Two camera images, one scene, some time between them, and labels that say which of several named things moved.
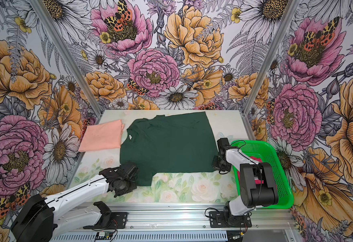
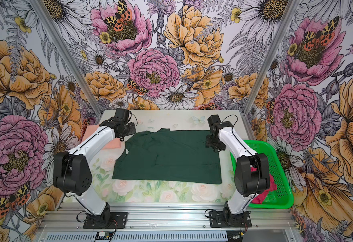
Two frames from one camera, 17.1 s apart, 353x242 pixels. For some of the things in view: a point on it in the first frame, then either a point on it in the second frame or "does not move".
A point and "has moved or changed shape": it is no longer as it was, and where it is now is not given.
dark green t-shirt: [183, 142] has moved or changed shape
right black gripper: [215, 166] -> [222, 146]
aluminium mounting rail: [190, 223] does not move
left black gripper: [131, 186] -> [132, 129]
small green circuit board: [104, 235] does not move
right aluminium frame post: [267, 64] does not move
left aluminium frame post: [68, 57] does not move
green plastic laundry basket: [266, 153] does not move
